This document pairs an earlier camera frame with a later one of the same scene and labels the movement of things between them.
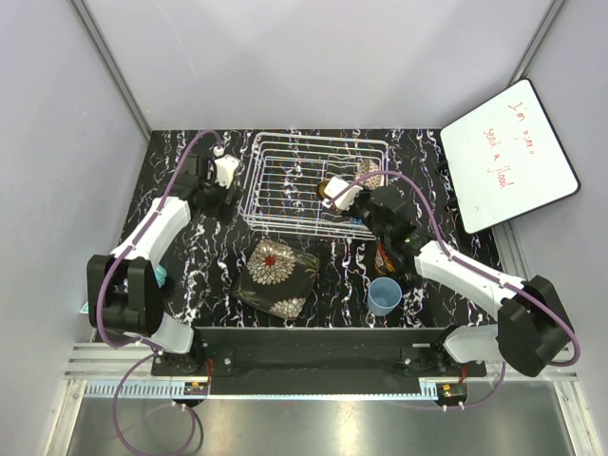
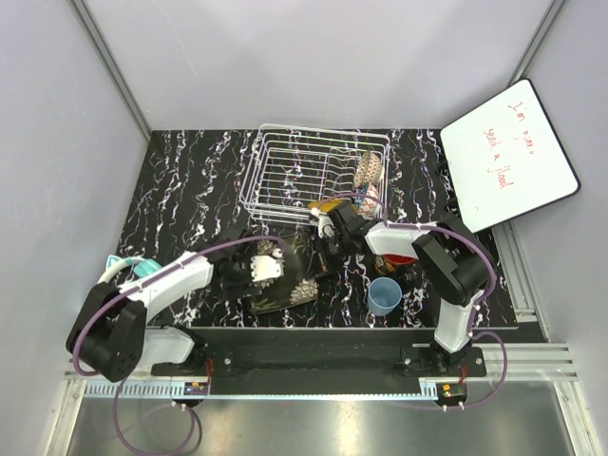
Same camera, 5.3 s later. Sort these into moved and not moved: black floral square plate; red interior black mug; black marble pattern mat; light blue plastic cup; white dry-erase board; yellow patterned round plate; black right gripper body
Moved: black right gripper body; yellow patterned round plate; black floral square plate
Not moved: red interior black mug; white dry-erase board; light blue plastic cup; black marble pattern mat
